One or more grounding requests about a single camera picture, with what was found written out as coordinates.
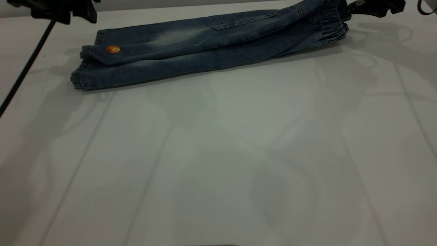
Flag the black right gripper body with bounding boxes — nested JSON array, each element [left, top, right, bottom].
[[366, 0, 407, 18]]

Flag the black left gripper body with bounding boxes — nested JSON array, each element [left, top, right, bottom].
[[7, 0, 73, 25]]

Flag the blue denim printed jeans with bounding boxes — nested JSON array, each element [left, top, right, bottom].
[[70, 0, 352, 91]]

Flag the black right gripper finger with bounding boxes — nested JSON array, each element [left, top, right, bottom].
[[346, 0, 368, 16]]

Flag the thin black USB cable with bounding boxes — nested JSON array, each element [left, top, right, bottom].
[[417, 0, 437, 16]]

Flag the black braided cable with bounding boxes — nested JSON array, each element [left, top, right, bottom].
[[0, 19, 58, 117]]

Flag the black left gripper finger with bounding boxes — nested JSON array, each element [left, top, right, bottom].
[[71, 0, 101, 24]]

